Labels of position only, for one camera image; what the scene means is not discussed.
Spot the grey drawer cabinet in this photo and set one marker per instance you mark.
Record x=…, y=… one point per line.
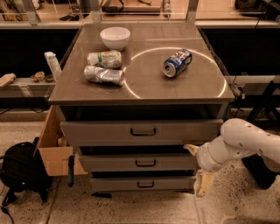
x=199, y=92

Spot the grey top drawer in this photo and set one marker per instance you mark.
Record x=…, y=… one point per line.
x=130, y=133

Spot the small round tape rolls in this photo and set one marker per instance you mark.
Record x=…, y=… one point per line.
x=40, y=76

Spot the cardboard box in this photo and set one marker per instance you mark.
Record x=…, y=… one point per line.
x=54, y=148

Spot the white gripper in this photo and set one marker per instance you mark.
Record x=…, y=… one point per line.
x=205, y=158

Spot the grey bottom drawer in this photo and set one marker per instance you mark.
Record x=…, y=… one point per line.
x=142, y=184

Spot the white bowl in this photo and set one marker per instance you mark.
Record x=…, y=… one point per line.
x=115, y=38

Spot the black shoe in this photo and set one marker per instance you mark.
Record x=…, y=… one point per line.
x=263, y=176

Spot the white plastic bottle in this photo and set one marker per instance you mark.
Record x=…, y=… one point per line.
x=53, y=64

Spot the green white crushed bottle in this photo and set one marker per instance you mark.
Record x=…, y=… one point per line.
x=108, y=59

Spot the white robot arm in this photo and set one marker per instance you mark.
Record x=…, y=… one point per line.
x=238, y=139

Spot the black backpack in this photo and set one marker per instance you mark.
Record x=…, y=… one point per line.
x=23, y=169

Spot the grey drawer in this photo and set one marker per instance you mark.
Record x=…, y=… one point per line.
x=142, y=184
x=130, y=133
x=139, y=162

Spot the blue pepsi can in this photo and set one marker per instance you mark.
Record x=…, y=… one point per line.
x=177, y=63

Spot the silver crushed can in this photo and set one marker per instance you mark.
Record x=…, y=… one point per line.
x=104, y=75

